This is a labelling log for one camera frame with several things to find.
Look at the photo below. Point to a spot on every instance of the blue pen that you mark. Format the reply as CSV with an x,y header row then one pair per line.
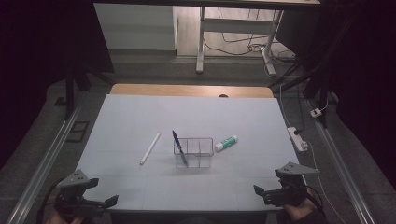
x,y
180,147

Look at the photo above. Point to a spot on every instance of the white table cover sheet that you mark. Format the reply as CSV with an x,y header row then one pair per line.
x,y
140,118

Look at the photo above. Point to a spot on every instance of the person's right hand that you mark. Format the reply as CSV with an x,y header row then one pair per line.
x,y
300,211

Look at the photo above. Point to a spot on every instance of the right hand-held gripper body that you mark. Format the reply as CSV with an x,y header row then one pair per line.
x,y
292,186

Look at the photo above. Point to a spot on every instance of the wooden table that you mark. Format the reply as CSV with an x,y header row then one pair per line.
x,y
186,90

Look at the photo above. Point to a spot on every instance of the person's left hand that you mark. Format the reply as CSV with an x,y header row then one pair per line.
x,y
59,219

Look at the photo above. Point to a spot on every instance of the white desk frame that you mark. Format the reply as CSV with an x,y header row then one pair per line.
x,y
236,26

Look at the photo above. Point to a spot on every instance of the black stand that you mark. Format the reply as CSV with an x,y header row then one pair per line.
x,y
69,93
320,93

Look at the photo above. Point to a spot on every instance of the small white adapter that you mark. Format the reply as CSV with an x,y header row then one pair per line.
x,y
315,113

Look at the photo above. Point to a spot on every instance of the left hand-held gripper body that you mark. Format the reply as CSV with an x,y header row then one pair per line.
x,y
73,182

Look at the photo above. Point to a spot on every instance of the clear plastic pen holder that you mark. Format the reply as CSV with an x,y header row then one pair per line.
x,y
194,152

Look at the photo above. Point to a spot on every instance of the white partition panel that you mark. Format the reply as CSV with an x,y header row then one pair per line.
x,y
134,26

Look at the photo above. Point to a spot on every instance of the white pen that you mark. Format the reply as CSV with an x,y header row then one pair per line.
x,y
150,148

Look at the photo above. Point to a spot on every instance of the aluminium floor rail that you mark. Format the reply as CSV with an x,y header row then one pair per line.
x,y
46,161
342,165

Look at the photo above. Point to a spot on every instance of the white green glue stick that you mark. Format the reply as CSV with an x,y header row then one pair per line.
x,y
226,143

